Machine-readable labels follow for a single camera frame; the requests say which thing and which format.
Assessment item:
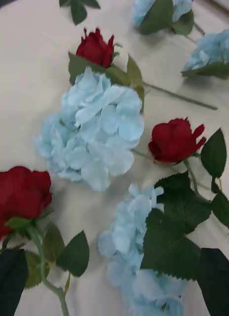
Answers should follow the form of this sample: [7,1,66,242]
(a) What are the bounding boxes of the large red rose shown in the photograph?
[0,165,90,316]

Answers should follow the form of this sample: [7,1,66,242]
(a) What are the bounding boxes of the pale blue flower with stem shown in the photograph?
[31,66,179,193]
[97,182,202,316]
[181,28,229,81]
[130,0,206,37]

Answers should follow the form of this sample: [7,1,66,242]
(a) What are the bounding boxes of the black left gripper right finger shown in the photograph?
[197,247,229,316]

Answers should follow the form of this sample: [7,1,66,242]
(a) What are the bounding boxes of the red rose with green stem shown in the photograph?
[148,117,229,235]
[67,27,218,115]

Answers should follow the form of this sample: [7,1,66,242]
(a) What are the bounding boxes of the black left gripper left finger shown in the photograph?
[0,248,29,316]

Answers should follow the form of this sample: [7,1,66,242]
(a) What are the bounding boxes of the loose green leaf twig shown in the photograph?
[59,0,101,26]

